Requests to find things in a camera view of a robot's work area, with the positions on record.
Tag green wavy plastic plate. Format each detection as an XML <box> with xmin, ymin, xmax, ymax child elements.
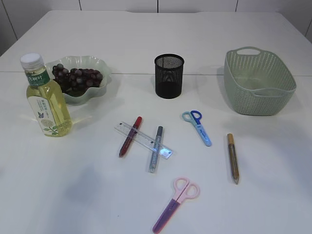
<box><xmin>46</xmin><ymin>56</ymin><xmax>111</xmax><ymax>105</ymax></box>

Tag green plastic woven basket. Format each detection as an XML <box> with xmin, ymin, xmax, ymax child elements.
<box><xmin>224</xmin><ymin>46</ymin><xmax>297</xmax><ymax>116</ymax></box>

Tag silver glitter pen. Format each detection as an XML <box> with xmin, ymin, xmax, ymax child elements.
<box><xmin>149</xmin><ymin>126</ymin><xmax>163</xmax><ymax>173</ymax></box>

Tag yellow tea bottle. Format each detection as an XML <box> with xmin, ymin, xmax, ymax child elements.
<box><xmin>20</xmin><ymin>53</ymin><xmax>72</xmax><ymax>137</ymax></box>

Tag artificial red grape bunch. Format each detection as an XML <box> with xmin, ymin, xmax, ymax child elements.
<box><xmin>52</xmin><ymin>63</ymin><xmax>104</xmax><ymax>97</ymax></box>

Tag gold glitter pen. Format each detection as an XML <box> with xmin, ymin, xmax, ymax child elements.
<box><xmin>227</xmin><ymin>133</ymin><xmax>239</xmax><ymax>184</ymax></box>

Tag black mesh pen holder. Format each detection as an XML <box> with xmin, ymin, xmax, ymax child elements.
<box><xmin>154</xmin><ymin>54</ymin><xmax>184</xmax><ymax>99</ymax></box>

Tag clear plastic ruler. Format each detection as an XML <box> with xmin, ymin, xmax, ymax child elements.
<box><xmin>114</xmin><ymin>122</ymin><xmax>174</xmax><ymax>159</ymax></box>

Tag red glitter pen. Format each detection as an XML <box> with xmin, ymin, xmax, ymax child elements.
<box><xmin>118</xmin><ymin>116</ymin><xmax>142</xmax><ymax>157</ymax></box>

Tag pink purple scissors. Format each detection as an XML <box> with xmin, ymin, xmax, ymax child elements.
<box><xmin>152</xmin><ymin>176</ymin><xmax>200</xmax><ymax>234</ymax></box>

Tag blue small scissors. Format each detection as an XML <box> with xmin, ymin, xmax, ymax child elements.
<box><xmin>182</xmin><ymin>110</ymin><xmax>212</xmax><ymax>147</ymax></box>

